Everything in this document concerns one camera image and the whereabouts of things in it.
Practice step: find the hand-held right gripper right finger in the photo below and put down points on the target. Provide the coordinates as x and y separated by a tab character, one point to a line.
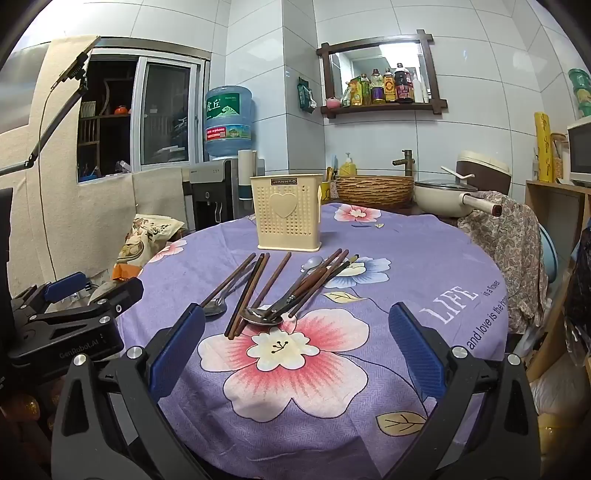
418	353

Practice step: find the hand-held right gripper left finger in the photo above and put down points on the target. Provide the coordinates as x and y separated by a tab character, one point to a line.
178	353

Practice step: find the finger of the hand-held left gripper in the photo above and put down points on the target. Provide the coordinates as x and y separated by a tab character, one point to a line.
64	285
122	295

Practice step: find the brown wooden chopstick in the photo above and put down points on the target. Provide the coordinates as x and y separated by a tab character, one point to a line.
333	257
304	300
248	286
273	277
231	277
254	286

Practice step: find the black chopstick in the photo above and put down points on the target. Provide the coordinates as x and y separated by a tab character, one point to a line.
334	273
344	265

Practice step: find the small silver spoon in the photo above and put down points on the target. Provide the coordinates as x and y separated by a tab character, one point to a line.
312	263

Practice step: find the cream plastic utensil holder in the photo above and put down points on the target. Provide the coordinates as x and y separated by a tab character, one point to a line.
286	221

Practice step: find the orange bag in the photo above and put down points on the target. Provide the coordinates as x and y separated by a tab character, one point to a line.
127	272

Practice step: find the printed snack bag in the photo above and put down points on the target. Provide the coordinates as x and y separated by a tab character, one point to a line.
147	235

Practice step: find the purple floral tablecloth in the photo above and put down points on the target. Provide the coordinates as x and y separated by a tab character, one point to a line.
406	258

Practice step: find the grey water dispenser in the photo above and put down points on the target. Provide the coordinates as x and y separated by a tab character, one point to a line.
207	189

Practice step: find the floral cloth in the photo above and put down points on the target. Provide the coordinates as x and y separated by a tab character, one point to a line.
508	249

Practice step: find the cream pan with lid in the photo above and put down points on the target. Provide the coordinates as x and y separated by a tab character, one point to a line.
438	201

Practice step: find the woven basin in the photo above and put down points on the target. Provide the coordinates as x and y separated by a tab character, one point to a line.
374	191

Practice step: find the black plastic bag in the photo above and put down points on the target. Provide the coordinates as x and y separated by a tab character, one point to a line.
579	295

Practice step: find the beige cup tube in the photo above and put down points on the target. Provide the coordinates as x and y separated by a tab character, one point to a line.
247	161

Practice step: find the white rice paddle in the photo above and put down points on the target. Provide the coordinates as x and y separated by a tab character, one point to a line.
457	174

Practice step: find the sliding window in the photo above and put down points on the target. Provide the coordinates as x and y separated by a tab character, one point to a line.
166	115

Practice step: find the yellow cup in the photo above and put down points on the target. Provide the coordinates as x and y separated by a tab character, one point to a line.
327	190

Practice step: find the bronze faucet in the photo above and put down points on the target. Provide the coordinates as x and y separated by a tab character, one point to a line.
407	161

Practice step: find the brown and cream rice cooker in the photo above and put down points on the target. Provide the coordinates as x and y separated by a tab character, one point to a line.
489	173

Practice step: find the yellow soap bottle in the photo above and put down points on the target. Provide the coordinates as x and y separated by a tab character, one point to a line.
347	167

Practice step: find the wooden shelf unit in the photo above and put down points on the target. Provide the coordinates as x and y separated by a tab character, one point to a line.
554	207

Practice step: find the blue water bottle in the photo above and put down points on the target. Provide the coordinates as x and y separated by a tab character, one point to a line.
228	120

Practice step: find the yellow roll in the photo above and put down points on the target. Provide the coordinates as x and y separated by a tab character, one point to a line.
543	147

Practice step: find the glass jar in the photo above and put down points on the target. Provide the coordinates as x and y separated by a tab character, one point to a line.
558	157

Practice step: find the white microwave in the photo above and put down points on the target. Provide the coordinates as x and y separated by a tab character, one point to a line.
579	152

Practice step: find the small pink pot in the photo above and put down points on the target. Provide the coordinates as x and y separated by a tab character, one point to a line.
332	103

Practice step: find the yellow oil bottle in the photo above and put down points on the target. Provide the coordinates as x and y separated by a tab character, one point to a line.
365	92

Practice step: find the purple label bottle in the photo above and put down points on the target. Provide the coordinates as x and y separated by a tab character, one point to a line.
377	90

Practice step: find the orange label bottle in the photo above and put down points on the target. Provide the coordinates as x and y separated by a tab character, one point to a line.
390	87

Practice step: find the dark sauce bottle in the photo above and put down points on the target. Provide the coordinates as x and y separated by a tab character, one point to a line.
404	85

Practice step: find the yellow packet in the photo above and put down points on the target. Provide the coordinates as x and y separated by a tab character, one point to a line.
354	92

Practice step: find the green packet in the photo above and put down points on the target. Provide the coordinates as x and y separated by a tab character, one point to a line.
305	94

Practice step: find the wooden framed mirror shelf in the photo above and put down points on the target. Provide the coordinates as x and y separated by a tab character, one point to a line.
427	69

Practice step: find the green packets stack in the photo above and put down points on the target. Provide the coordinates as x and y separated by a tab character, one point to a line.
581	92

